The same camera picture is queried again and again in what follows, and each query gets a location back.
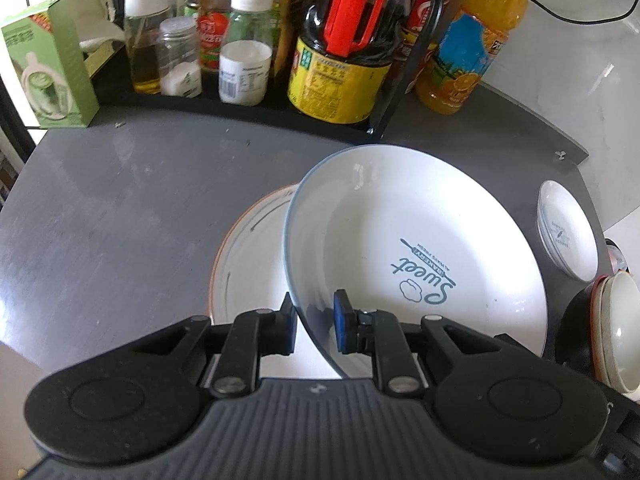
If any white plate with flower print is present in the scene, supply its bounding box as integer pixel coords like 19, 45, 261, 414
207, 183, 346, 381

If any black metal shelf rack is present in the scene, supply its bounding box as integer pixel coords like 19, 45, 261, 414
90, 0, 451, 143

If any orange juice bottle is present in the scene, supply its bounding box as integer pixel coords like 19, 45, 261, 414
415, 0, 529, 116

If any green carton box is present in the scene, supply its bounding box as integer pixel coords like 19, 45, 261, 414
0, 0, 101, 128

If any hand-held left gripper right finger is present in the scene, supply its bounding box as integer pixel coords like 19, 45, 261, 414
332, 289, 543, 395

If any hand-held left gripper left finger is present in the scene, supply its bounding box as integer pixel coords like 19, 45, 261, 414
120, 292, 299, 396

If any small white plate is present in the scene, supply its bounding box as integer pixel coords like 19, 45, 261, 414
537, 180, 599, 282

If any red drink can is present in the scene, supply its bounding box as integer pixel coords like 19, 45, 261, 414
392, 35, 436, 95
407, 0, 453, 38

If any black power cable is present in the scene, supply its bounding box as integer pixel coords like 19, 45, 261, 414
525, 0, 640, 25

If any white-cap bottle with white powder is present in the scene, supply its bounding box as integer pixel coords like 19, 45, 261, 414
218, 0, 275, 107

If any white plate with script print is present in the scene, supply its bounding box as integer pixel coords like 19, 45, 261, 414
282, 144, 550, 381

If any large dark soy sauce bottle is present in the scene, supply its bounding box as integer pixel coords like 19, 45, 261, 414
286, 0, 421, 126

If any amber oil bottle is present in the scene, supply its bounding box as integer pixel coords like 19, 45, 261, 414
272, 0, 321, 76

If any red and black bowl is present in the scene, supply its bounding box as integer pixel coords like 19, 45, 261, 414
555, 275, 631, 391

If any small clear glass jar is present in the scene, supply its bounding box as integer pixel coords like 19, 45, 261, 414
156, 16, 203, 97

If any cream bowl with patterned outside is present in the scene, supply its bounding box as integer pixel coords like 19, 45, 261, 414
592, 271, 640, 393

